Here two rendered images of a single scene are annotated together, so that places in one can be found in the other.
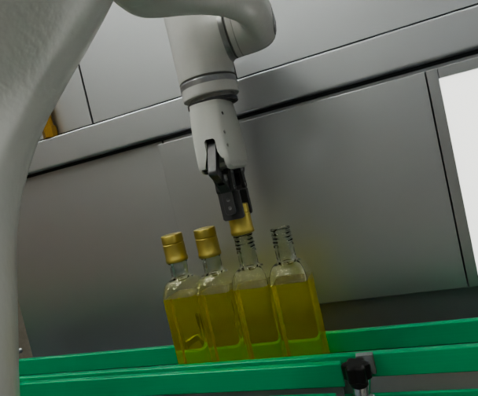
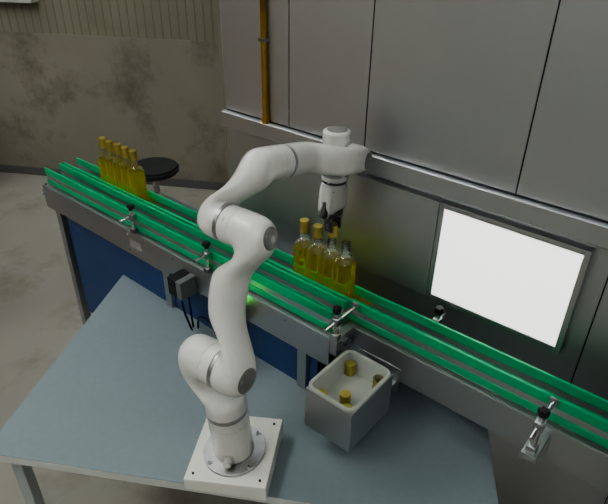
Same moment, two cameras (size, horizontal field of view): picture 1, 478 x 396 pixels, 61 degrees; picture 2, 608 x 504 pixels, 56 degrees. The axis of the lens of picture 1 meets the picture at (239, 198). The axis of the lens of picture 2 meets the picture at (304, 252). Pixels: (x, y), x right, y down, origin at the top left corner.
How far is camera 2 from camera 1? 1.34 m
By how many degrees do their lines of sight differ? 35
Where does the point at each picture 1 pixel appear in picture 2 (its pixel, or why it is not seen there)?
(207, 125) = (325, 196)
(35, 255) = not seen: hidden behind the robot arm
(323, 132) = (390, 201)
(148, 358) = (284, 257)
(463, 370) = (384, 324)
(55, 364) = not seen: hidden behind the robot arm
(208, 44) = not seen: hidden behind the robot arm
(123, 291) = (284, 214)
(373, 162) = (406, 226)
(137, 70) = (317, 113)
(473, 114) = (452, 231)
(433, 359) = (377, 316)
